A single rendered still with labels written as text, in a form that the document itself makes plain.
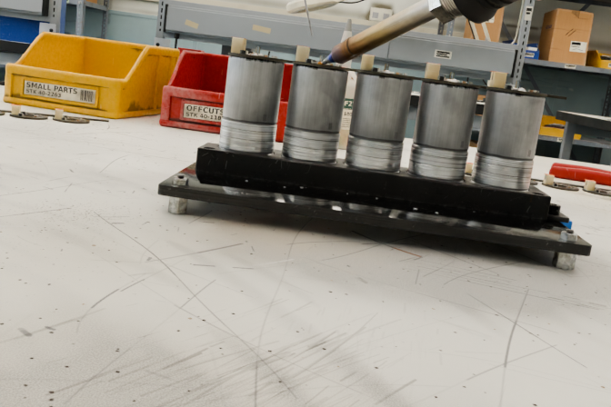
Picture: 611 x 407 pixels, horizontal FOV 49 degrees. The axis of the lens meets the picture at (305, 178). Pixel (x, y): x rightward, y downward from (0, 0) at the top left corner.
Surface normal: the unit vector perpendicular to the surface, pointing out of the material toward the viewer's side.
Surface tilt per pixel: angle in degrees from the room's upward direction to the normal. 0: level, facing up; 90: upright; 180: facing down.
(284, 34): 90
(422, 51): 90
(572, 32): 87
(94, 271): 0
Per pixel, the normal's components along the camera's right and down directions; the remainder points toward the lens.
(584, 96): -0.06, 0.16
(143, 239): 0.13, -0.98
